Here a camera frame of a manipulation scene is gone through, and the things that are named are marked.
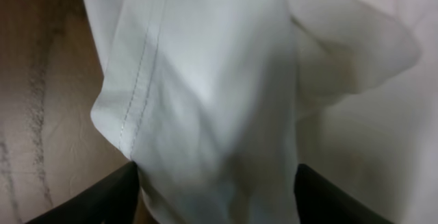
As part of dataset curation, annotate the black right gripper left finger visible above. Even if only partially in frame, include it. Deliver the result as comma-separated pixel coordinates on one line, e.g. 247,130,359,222
27,162,140,224

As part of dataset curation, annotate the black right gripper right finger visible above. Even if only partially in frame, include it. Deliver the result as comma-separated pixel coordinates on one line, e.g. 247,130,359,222
294,164,391,224

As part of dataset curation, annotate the white printed t-shirt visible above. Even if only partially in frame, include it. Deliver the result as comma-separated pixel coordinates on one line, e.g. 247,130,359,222
84,0,437,223

